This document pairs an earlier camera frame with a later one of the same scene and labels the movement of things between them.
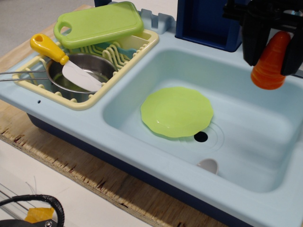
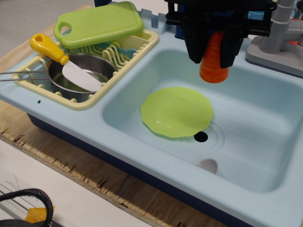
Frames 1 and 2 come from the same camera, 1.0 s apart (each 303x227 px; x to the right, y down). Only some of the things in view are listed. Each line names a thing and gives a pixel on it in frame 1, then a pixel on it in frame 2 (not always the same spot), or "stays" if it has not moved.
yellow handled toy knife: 75,74 stays
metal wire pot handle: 23,72 stays
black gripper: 253,13 -> 200,17
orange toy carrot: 267,69 -> 210,71
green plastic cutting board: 98,25 stays
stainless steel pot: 99,68 stays
